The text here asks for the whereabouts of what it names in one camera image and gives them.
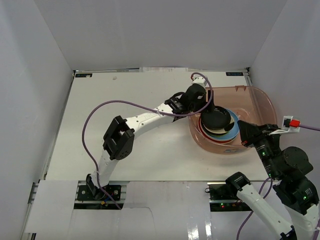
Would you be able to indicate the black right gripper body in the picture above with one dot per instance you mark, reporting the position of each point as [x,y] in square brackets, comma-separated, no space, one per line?
[266,147]

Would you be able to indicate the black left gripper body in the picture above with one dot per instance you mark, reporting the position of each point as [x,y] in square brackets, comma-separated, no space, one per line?
[210,104]

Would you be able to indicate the light blue plastic plate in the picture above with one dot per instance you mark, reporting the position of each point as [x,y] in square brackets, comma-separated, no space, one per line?
[231,128]

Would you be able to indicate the cream plate with flowers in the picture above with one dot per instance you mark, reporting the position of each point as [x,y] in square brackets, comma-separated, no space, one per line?
[217,131]

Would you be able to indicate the red teal floral plate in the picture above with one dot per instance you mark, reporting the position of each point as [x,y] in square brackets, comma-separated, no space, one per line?
[216,140]

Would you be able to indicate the lime green plate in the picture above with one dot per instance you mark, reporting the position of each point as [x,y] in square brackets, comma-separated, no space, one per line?
[222,137]

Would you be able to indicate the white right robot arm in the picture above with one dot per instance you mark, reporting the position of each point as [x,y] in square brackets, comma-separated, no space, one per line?
[289,168]

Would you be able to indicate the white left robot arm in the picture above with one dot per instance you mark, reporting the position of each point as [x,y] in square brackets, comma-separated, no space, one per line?
[118,140]

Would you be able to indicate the pink transparent plastic bin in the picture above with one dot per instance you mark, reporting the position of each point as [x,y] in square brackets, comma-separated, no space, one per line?
[250,104]

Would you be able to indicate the right black corner label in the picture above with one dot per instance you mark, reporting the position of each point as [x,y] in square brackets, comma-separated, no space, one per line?
[234,74]

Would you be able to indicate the black corner label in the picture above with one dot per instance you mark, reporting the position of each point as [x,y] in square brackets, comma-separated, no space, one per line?
[234,74]
[83,75]

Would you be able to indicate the white papers at back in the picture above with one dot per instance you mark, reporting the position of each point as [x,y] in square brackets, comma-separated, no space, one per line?
[163,69]

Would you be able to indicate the left black corner label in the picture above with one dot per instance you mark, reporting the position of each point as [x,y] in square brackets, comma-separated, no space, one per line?
[83,75]

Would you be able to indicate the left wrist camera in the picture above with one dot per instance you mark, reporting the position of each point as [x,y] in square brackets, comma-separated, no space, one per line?
[199,80]

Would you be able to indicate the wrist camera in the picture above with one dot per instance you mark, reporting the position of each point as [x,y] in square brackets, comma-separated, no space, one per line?
[290,125]
[199,80]

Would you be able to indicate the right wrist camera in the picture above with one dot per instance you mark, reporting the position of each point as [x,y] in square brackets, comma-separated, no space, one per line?
[290,125]

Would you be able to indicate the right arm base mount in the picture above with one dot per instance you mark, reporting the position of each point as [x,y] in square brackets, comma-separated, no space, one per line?
[222,200]

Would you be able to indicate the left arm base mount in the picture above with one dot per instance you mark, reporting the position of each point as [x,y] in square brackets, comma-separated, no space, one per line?
[90,197]

